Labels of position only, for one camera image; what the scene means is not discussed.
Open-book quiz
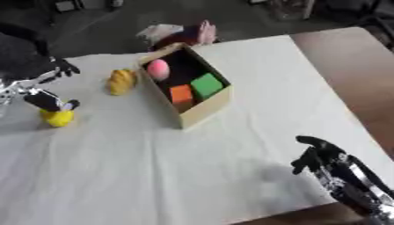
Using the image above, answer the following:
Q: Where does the pink and red bundle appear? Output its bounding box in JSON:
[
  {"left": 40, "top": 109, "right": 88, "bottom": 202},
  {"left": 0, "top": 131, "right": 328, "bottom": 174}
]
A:
[{"left": 134, "top": 19, "right": 221, "bottom": 53}]

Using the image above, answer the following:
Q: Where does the green cube block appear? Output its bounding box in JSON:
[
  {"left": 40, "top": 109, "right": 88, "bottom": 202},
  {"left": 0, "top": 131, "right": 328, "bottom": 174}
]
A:
[{"left": 189, "top": 72, "right": 227, "bottom": 100}]

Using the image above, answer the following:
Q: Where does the yellow toy bread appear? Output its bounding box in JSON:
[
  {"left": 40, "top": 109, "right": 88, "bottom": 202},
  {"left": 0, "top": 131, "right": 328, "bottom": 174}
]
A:
[{"left": 105, "top": 69, "right": 139, "bottom": 97}]

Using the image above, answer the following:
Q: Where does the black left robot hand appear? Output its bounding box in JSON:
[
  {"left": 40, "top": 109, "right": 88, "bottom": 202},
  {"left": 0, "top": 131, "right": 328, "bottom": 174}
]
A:
[{"left": 21, "top": 57, "right": 84, "bottom": 113}]

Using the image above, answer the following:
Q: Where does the tan cardboard box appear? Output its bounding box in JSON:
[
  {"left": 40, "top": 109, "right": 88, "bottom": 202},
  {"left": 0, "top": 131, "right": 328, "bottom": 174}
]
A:
[{"left": 134, "top": 42, "right": 234, "bottom": 130}]

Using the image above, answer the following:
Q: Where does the pink toy egg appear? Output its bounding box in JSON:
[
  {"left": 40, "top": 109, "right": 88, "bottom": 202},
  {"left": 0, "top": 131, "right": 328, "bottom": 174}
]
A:
[{"left": 146, "top": 58, "right": 171, "bottom": 82}]

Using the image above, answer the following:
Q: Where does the dark chair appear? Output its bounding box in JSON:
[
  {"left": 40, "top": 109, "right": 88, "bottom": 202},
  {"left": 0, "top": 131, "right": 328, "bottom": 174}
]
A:
[{"left": 355, "top": 12, "right": 394, "bottom": 49}]

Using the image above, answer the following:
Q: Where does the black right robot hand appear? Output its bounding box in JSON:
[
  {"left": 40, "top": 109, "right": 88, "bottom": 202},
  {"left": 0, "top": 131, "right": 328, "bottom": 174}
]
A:
[{"left": 289, "top": 134, "right": 353, "bottom": 177}]

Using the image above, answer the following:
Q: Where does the orange cube block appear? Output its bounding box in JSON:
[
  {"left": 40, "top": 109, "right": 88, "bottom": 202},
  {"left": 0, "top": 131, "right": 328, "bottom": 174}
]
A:
[{"left": 167, "top": 84, "right": 196, "bottom": 106}]

